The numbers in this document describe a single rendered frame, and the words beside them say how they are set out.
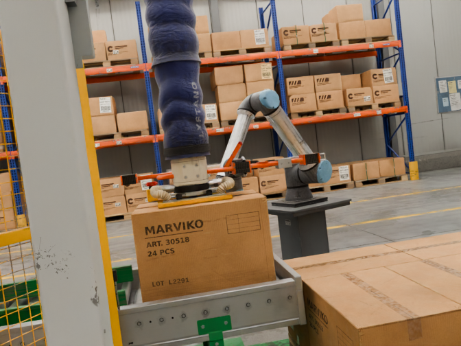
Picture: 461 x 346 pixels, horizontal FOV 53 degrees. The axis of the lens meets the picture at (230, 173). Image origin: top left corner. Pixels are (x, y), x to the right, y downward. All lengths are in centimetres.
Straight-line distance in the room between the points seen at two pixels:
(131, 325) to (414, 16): 1159
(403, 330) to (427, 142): 1098
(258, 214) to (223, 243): 20
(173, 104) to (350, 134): 967
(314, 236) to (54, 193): 226
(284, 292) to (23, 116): 130
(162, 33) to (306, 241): 166
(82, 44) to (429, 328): 141
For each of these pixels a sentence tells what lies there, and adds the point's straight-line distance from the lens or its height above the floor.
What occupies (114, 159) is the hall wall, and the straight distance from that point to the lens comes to 1069.
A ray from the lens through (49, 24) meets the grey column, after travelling 119.
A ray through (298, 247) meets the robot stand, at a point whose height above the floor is 47.
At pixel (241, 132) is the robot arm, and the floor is 127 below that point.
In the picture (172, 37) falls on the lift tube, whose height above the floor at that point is 170.
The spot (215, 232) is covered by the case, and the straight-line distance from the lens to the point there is 206.
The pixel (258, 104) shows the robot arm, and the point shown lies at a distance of 276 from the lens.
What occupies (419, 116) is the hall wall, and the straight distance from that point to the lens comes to 1248.
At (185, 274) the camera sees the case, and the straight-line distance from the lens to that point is 209.
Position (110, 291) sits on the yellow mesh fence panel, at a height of 70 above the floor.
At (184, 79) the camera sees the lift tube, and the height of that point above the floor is 151.
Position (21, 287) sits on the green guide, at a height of 61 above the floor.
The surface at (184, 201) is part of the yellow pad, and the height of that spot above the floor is 97.
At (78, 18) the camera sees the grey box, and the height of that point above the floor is 157.
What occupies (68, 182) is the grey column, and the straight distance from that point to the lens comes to 114.
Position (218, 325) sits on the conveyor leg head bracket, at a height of 46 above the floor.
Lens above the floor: 119
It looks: 3 degrees down
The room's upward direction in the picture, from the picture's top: 7 degrees counter-clockwise
